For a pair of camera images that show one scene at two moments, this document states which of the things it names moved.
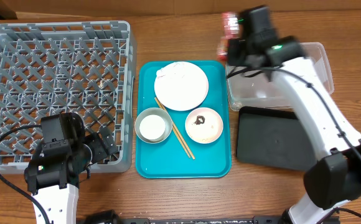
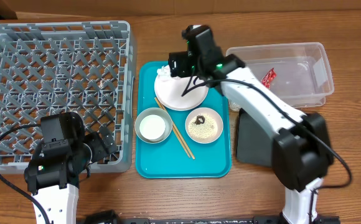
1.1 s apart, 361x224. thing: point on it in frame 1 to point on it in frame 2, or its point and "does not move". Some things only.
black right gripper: (229, 47) to (178, 60)
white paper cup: (152, 127) does not move
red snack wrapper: (230, 25) to (266, 81)
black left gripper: (103, 144) does not move
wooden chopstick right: (156, 98) does not move
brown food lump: (198, 121) does not move
